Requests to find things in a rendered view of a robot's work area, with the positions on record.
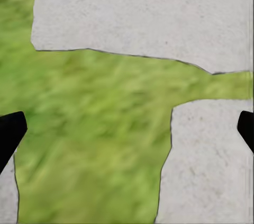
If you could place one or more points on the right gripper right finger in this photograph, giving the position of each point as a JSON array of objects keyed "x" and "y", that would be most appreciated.
[{"x": 246, "y": 128}]

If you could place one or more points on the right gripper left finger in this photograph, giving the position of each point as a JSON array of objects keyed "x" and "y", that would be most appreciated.
[{"x": 12, "y": 129}]

